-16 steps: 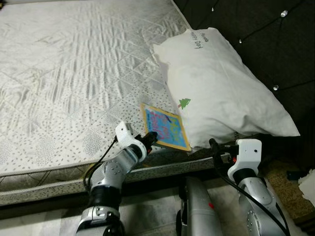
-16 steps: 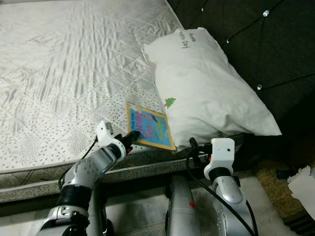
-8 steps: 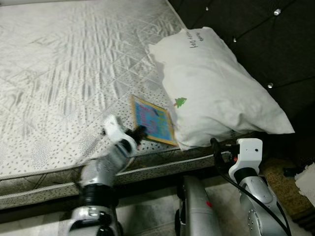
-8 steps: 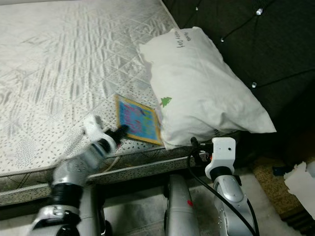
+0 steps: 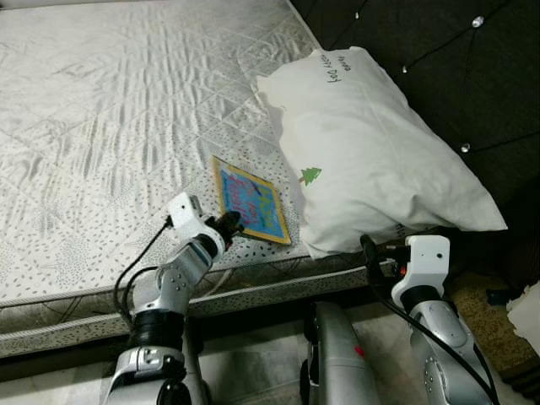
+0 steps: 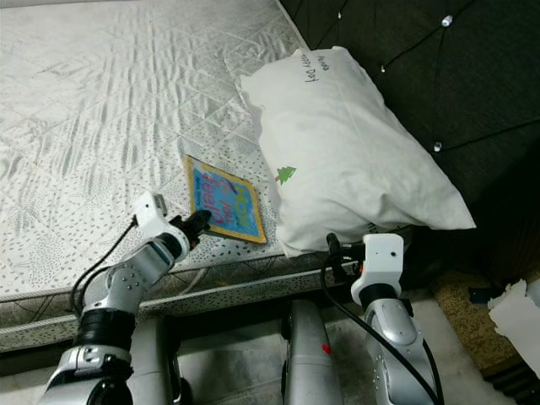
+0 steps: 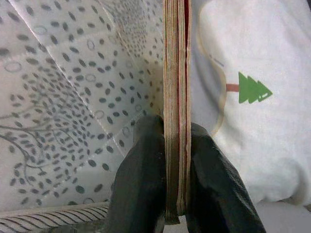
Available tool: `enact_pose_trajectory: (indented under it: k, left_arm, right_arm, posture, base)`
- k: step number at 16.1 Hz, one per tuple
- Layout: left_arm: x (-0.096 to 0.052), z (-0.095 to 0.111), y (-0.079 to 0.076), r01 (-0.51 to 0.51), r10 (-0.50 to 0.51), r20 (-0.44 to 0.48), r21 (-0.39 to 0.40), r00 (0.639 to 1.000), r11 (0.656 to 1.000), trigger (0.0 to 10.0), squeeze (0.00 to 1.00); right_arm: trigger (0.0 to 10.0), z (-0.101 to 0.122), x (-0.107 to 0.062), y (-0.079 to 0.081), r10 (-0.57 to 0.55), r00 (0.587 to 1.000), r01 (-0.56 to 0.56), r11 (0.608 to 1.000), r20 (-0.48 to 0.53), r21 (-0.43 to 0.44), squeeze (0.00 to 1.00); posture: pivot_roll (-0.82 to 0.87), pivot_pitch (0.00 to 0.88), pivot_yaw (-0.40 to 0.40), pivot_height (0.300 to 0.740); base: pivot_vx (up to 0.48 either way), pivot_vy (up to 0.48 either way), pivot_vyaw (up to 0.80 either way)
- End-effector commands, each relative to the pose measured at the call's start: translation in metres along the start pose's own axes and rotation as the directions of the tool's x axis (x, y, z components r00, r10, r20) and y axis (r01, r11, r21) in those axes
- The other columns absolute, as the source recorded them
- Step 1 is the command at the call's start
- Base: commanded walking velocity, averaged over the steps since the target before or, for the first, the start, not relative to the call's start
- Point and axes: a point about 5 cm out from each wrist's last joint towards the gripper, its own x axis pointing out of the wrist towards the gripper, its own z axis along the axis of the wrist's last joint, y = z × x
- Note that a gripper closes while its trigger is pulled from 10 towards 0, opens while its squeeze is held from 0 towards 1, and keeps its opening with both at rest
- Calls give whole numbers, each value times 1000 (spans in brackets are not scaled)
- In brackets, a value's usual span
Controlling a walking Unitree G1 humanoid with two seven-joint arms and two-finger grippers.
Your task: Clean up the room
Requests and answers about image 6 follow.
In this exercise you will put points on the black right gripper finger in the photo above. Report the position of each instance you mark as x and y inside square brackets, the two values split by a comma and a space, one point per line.
[333, 245]

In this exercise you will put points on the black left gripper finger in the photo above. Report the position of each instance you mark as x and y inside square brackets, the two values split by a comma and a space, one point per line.
[201, 221]

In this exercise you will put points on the colourful book yellow border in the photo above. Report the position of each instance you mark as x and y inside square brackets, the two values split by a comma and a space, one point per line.
[228, 202]

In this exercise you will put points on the white pillow tree print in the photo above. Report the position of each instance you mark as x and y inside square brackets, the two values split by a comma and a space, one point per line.
[346, 160]

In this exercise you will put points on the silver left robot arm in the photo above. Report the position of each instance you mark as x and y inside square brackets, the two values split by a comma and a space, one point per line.
[118, 304]

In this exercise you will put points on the dark bed base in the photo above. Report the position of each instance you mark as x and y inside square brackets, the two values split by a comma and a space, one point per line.
[245, 308]

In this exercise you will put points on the silver robot right leg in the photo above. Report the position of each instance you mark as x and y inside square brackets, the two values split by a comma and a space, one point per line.
[316, 354]

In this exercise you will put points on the grey patterned mattress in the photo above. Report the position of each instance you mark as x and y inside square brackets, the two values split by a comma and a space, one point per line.
[118, 126]

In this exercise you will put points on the white paper bag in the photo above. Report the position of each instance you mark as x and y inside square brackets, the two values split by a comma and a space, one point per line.
[515, 316]

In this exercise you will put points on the black tufted headboard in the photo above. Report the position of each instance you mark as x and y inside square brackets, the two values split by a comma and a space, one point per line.
[456, 84]

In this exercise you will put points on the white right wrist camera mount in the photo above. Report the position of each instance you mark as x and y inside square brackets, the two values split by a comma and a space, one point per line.
[381, 260]

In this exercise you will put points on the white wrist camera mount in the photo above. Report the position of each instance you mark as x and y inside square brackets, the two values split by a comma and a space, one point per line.
[381, 260]
[153, 213]

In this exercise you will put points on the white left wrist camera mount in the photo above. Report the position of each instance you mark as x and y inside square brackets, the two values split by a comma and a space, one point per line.
[153, 213]

